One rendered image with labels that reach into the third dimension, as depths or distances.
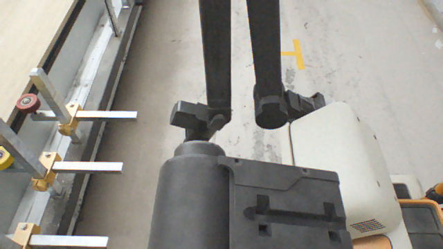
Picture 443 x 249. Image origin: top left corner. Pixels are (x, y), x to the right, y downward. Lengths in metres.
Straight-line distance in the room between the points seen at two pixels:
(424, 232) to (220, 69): 0.75
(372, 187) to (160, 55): 2.50
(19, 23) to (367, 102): 2.29
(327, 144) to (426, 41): 2.95
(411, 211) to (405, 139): 1.45
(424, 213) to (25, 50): 1.67
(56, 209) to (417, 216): 1.21
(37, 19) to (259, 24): 1.44
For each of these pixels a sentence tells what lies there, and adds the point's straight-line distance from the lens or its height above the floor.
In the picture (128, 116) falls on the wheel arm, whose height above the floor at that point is 0.83.
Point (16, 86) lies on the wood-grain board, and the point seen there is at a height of 0.90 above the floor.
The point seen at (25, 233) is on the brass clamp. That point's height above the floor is 0.83.
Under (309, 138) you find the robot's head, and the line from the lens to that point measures 0.58.
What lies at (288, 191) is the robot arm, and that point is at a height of 1.62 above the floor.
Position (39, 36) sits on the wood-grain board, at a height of 0.90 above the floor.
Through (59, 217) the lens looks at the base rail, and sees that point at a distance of 1.32.
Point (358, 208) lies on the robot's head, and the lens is 0.51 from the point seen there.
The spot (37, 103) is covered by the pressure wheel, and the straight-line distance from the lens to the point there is 1.41.
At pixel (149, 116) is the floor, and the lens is 2.39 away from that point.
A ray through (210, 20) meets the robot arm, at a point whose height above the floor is 1.48.
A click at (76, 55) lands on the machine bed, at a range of 1.94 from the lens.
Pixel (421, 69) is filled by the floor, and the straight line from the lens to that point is 3.12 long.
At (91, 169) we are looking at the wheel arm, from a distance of 1.19.
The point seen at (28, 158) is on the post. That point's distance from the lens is 1.15.
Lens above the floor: 1.80
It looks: 52 degrees down
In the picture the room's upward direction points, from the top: 1 degrees counter-clockwise
